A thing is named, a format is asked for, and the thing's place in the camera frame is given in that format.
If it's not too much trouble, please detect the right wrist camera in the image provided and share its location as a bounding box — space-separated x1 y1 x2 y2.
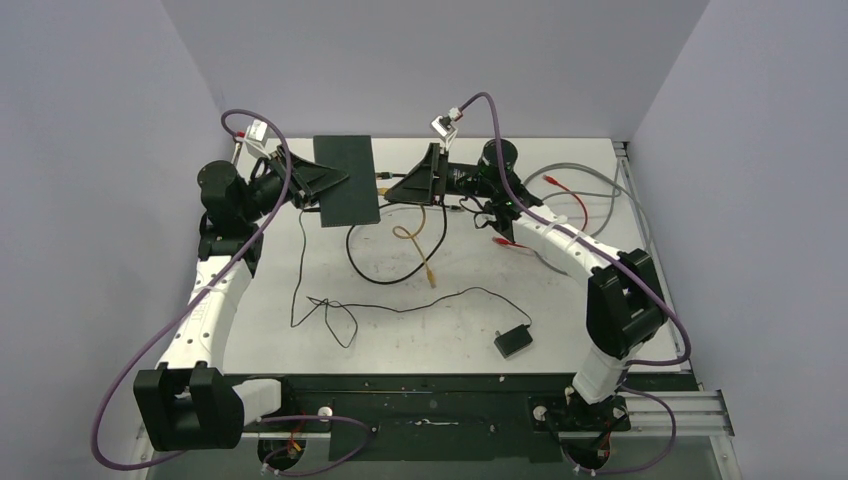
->
430 107 463 152

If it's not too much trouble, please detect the grey ethernet cable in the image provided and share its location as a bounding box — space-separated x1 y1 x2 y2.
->
523 161 657 277

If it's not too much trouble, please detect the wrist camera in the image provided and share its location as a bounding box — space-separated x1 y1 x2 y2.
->
242 119 269 157
430 107 463 152

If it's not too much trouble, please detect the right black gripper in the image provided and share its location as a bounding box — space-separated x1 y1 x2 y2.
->
383 145 494 208

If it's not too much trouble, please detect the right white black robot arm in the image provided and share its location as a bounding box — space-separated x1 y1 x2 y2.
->
385 139 667 428

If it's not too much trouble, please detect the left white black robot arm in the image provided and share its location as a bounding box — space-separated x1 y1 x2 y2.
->
133 150 351 452

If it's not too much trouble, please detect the black power adapter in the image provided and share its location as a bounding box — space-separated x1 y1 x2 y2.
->
493 324 533 359

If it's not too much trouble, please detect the thin black power cord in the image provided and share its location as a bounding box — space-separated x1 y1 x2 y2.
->
288 207 534 351

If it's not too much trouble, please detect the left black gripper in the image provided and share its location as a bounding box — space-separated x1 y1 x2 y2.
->
239 146 349 223

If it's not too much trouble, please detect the red ethernet cable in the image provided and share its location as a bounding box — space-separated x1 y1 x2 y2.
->
491 173 590 253

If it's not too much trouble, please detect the black network switch box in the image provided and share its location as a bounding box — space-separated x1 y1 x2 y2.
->
313 135 380 228

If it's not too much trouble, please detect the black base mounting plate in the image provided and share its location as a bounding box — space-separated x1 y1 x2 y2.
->
211 372 700 465

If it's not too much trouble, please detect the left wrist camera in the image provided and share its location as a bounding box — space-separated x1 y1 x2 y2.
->
242 119 269 157

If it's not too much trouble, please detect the aluminium front rail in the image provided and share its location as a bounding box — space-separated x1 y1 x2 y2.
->
137 389 735 440

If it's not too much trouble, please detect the black ethernet cable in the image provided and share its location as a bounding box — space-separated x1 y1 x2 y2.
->
344 170 465 286

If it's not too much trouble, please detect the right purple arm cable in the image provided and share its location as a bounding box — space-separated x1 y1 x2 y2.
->
447 91 693 478

